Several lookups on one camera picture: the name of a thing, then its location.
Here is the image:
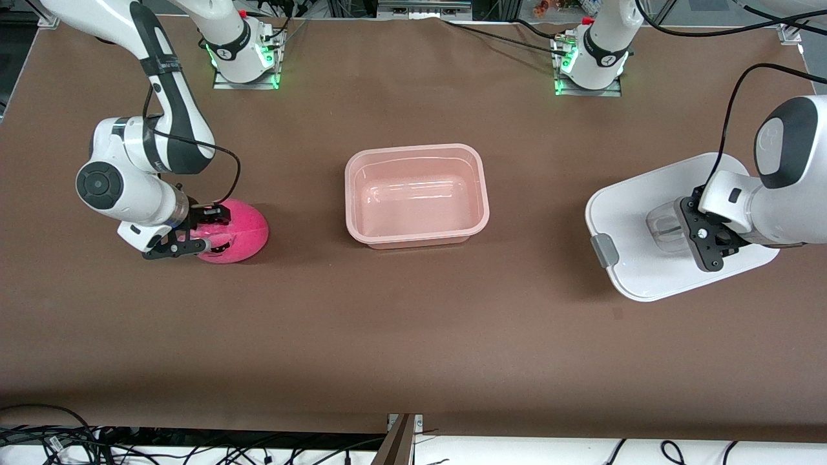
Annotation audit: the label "pink plush toy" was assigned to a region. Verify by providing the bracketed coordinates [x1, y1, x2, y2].
[193, 199, 269, 264]

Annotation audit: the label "white box lid grey clips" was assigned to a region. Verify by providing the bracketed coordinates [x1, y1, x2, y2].
[585, 153, 780, 302]

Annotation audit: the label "pink translucent plastic box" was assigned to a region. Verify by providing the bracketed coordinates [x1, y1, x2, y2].
[344, 143, 490, 250]

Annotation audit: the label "brown table mat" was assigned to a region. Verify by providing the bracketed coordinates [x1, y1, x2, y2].
[0, 13, 827, 435]

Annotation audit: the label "grey metal device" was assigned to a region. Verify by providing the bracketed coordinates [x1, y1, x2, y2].
[377, 0, 473, 20]

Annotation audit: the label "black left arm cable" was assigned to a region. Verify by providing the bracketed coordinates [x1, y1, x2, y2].
[636, 0, 827, 188]

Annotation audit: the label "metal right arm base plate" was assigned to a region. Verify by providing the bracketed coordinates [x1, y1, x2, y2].
[213, 29, 280, 90]

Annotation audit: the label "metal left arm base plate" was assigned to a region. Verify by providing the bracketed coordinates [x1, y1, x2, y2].
[553, 36, 622, 98]

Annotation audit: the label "black cable loop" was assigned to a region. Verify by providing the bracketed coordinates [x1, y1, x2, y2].
[0, 404, 99, 465]

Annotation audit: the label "brown frame post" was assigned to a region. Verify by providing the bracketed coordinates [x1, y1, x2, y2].
[372, 413, 424, 465]

